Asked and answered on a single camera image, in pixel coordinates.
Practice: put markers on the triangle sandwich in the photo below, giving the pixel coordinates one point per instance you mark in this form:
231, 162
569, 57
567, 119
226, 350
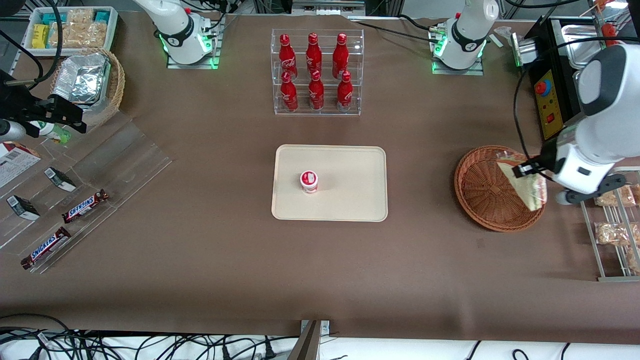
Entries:
530, 192

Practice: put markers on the steel pan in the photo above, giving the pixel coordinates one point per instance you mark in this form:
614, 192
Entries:
577, 37

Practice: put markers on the silver block green light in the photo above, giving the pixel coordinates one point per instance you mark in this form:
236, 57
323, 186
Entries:
525, 50

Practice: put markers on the beige plastic tray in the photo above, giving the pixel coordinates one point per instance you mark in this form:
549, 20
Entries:
350, 185

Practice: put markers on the brown wicker basket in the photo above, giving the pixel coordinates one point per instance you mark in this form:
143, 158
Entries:
485, 195

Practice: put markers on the red white barcode box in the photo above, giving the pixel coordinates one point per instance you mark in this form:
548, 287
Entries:
15, 162

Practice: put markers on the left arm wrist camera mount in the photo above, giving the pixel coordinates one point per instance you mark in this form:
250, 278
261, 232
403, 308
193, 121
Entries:
602, 187

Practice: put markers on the silver foil container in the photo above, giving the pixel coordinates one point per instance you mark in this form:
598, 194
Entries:
82, 80

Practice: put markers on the yellow snack packet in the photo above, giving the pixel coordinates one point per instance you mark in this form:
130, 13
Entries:
40, 36

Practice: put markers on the clear acrylic tiered stand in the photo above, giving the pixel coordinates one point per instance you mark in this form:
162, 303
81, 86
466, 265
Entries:
125, 165

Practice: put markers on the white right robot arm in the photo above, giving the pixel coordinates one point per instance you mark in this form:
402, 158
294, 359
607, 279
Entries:
175, 27

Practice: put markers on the white plastic snack bin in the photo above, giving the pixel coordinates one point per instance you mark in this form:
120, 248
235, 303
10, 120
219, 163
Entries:
112, 30

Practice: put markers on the aluminium frame bracket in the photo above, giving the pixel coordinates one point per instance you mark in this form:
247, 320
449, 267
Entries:
310, 342

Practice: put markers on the green bottle white cap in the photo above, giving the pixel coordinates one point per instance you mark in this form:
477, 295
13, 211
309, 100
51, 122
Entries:
55, 132

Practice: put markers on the Snickers chocolate bar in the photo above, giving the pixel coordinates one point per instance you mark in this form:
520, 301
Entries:
85, 206
45, 248

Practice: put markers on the red white yogurt cup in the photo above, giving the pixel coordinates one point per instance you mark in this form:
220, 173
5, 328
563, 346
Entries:
309, 181

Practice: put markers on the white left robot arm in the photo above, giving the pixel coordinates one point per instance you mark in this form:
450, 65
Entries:
615, 125

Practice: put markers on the clear bagged pastry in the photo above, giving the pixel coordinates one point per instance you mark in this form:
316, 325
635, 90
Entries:
634, 261
617, 197
636, 192
612, 233

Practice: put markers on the brown table covering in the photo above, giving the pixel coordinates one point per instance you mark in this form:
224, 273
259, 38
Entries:
200, 280

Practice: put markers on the small black carton box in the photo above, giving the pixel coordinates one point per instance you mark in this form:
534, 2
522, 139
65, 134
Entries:
22, 207
60, 179

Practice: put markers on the red cola bottle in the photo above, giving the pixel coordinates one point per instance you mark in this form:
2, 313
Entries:
289, 95
344, 95
287, 55
316, 95
313, 52
340, 55

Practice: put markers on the clear acrylic bottle rack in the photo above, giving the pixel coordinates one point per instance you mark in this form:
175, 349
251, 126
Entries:
327, 107

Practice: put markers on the teal snack packet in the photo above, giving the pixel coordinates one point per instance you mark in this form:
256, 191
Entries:
101, 16
52, 18

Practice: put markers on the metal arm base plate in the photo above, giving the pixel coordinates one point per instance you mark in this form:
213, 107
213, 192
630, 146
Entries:
212, 57
457, 71

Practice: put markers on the tan wicker basket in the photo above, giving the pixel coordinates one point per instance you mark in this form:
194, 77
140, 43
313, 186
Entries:
116, 85

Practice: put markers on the clear cracker packet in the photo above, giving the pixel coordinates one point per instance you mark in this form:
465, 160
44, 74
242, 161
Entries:
80, 34
80, 16

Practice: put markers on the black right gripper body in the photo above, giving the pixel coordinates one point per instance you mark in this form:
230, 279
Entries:
19, 109

